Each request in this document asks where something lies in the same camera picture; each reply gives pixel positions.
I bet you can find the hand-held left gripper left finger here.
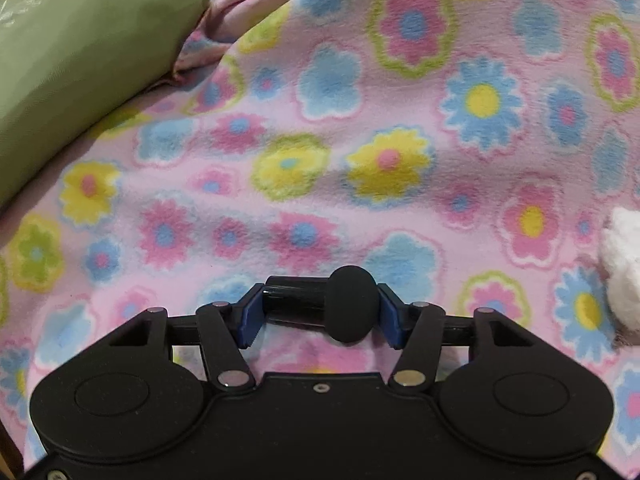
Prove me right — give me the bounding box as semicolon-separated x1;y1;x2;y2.
107;282;267;392

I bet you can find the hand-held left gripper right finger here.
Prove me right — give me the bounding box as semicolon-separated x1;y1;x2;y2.
376;282;537;392

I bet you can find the black foam-head microphone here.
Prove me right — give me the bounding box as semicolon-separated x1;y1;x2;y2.
263;265;382;344

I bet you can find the pink floral fleece blanket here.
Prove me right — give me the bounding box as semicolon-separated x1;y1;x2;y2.
0;0;640;468

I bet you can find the white plush dog green outfit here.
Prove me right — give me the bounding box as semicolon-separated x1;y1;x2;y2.
600;206;640;333

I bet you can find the green pillow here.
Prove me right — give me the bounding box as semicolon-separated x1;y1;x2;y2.
0;0;210;208

